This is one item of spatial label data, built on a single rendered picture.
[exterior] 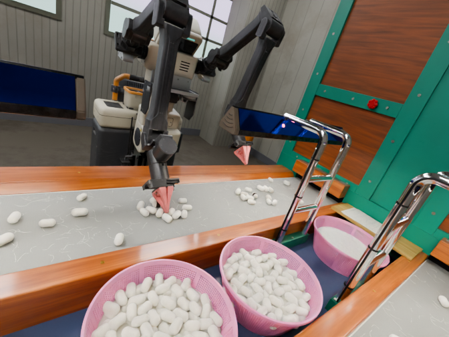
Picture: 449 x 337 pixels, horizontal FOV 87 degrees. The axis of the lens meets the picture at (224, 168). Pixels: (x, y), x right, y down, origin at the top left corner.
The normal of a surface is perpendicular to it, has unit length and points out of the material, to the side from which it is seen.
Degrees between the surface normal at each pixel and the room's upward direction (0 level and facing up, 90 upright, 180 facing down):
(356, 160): 90
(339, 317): 0
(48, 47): 90
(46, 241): 0
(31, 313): 90
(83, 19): 90
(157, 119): 81
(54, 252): 0
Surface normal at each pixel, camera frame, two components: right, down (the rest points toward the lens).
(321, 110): -0.79, 0.01
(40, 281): 0.27, -0.89
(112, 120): 0.55, 0.46
